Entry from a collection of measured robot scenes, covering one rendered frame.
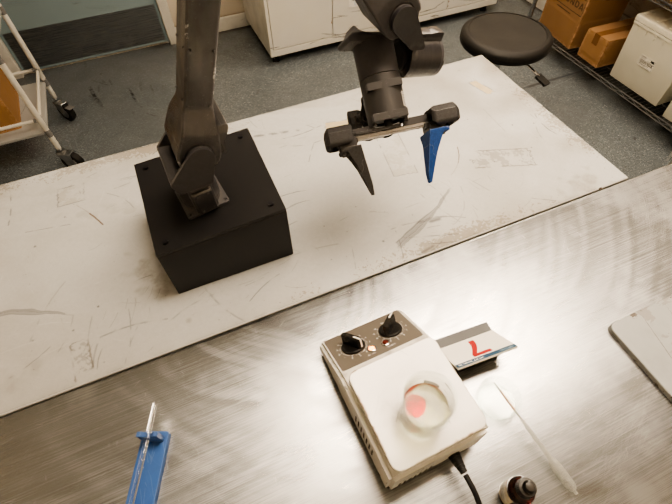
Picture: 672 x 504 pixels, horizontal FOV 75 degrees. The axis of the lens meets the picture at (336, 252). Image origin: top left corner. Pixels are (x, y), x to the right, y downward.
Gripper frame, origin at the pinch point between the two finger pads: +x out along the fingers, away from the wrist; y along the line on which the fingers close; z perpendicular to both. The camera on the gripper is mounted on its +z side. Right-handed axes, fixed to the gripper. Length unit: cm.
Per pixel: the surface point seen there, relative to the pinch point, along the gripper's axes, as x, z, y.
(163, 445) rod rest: 28.6, -9.4, 37.5
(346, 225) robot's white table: 7.4, 14.1, 8.1
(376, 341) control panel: 22.5, -6.2, 8.5
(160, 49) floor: -123, 236, 91
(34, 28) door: -137, 207, 152
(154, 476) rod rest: 31, -12, 38
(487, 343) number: 26.9, -4.0, -6.7
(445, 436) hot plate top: 30.9, -17.5, 4.0
